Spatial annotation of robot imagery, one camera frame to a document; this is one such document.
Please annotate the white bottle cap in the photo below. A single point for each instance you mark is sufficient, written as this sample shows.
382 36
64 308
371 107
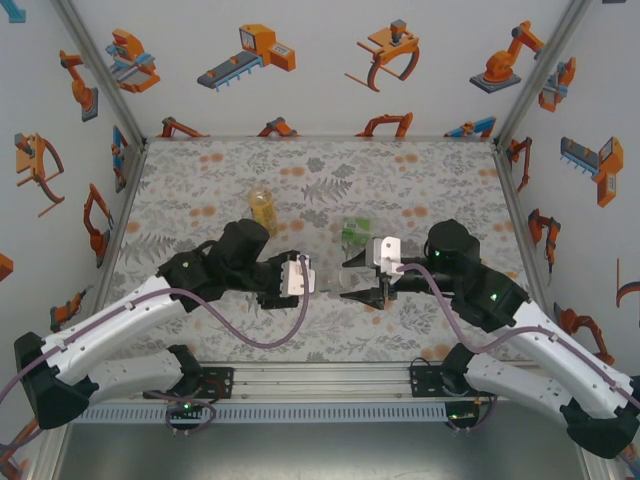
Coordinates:
347 283

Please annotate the clear bottle lime green label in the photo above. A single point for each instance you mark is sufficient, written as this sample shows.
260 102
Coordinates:
350 234

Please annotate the amber tea bottle yellow label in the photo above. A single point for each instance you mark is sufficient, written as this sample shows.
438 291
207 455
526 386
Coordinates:
264 212

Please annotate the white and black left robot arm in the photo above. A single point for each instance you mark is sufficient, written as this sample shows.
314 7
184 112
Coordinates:
115 320

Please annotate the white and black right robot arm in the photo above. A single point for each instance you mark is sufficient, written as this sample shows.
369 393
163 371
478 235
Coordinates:
550 345

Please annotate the floral patterned table cover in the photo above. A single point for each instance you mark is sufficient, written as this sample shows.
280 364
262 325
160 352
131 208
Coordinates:
450 190

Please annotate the small circuit board green LED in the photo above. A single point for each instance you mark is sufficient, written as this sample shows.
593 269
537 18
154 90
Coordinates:
462 415
185 407

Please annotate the aluminium frame side bar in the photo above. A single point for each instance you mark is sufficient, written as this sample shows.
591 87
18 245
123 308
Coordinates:
516 200
131 185

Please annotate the aluminium mounting rail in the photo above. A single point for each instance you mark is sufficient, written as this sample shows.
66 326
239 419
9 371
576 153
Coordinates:
320 382

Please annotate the aluminium frame post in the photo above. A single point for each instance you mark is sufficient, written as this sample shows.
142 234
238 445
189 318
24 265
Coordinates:
545 65
100 70

